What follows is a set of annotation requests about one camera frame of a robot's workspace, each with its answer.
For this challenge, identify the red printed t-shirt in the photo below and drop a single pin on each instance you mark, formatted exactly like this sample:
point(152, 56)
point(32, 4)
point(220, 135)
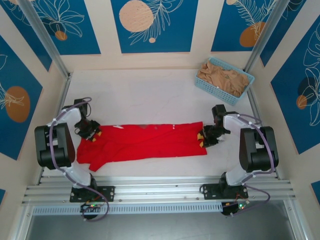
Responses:
point(150, 145)

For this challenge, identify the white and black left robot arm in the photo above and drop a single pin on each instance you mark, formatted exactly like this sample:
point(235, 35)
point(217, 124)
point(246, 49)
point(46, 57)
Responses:
point(56, 147)

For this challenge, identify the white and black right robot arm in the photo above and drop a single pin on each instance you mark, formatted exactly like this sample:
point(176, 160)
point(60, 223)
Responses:
point(257, 150)

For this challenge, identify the light blue plastic basket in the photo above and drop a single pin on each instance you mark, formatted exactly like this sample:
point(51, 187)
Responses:
point(212, 87)

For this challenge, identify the tan t-shirt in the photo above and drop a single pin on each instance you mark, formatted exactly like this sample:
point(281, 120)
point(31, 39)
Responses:
point(222, 77)

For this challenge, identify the small black controller board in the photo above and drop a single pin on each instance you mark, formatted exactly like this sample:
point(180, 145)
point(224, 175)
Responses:
point(235, 208)
point(90, 207)

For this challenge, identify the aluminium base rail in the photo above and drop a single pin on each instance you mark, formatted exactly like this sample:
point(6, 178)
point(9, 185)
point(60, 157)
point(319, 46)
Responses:
point(160, 186)

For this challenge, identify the blue floral wall poster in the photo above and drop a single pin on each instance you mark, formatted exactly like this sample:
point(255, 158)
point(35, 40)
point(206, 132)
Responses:
point(155, 25)
point(295, 30)
point(237, 25)
point(25, 37)
point(15, 112)
point(300, 100)
point(75, 25)

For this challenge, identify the aluminium frame post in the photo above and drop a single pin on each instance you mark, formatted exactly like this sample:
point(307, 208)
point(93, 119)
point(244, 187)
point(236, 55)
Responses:
point(42, 32)
point(265, 35)

